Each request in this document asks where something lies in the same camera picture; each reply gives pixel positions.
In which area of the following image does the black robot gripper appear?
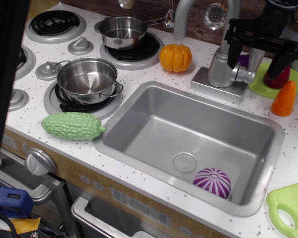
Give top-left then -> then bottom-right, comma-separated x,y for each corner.
225,18 -> 298,80

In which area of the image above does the silver faucet lever handle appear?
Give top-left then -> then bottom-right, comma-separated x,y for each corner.
229,48 -> 265,84

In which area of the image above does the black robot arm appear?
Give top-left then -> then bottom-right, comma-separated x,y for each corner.
224,0 -> 298,80

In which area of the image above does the purple toy eggplant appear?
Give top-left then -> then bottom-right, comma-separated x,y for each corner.
237,54 -> 250,68

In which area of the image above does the light green plate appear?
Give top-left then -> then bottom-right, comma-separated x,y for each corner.
248,62 -> 298,99

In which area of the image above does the red toy apple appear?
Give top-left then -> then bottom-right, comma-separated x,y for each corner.
263,65 -> 291,89

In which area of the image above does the silver toy faucet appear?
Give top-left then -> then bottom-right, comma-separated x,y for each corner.
173,0 -> 249,105

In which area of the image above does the orange toy carrot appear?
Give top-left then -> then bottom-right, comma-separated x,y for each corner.
271,81 -> 297,117

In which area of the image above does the orange toy pumpkin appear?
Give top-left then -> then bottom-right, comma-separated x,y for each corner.
159,44 -> 192,72

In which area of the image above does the hanging clear spoon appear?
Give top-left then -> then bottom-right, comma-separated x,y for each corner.
163,0 -> 175,29

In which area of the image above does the back right stove burner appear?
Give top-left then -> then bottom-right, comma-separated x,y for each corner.
100,33 -> 164,71

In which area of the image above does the stove burner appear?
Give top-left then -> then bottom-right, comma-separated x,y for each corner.
43,82 -> 123,120
14,46 -> 36,81
25,10 -> 86,44
100,33 -> 164,71

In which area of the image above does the grey toy sink basin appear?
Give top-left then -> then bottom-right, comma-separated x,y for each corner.
93,82 -> 285,216

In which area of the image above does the purple white striped onion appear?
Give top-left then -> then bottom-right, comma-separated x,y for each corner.
193,168 -> 231,199

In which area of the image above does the steel pot back burner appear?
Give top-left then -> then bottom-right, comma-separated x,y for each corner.
94,16 -> 164,51

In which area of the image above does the steel pot burner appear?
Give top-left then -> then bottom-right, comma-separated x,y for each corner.
94,16 -> 164,51
56,58 -> 124,105

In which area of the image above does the hanging steel spoon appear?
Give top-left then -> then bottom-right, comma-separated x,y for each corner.
118,0 -> 135,9

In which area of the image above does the green cutting board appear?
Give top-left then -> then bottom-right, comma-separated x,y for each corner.
266,183 -> 298,238

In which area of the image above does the steel pot front burner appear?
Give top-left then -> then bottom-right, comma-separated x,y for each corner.
56,58 -> 124,105

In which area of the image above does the grey stove knob upper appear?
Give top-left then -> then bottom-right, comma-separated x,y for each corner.
68,37 -> 94,56

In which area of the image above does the grey stove knob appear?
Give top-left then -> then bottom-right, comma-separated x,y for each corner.
8,89 -> 29,112
35,61 -> 63,81
68,37 -> 94,56

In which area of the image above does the green toy bitter gourd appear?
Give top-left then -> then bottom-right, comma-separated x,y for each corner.
41,112 -> 106,140

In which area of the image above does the front right stove burner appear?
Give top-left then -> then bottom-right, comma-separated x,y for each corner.
43,82 -> 123,120

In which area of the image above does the back left stove burner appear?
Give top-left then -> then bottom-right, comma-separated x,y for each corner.
25,10 -> 86,44

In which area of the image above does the grey stove knob middle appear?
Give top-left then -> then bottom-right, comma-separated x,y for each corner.
35,61 -> 63,81

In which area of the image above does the far left stove burner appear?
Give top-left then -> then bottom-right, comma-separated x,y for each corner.
14,46 -> 36,81

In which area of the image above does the grey stove knob lower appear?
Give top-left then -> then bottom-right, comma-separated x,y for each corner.
8,89 -> 29,112

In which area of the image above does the silver oven dial knob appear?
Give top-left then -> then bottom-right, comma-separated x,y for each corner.
24,147 -> 57,176

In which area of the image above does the blue clamp tool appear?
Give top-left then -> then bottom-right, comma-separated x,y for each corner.
0,186 -> 34,218

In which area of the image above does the silver dishwasher door handle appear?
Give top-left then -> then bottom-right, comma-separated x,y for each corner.
71,196 -> 169,238

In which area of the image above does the silver oven door handle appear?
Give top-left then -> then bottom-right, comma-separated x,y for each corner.
0,156 -> 67,206

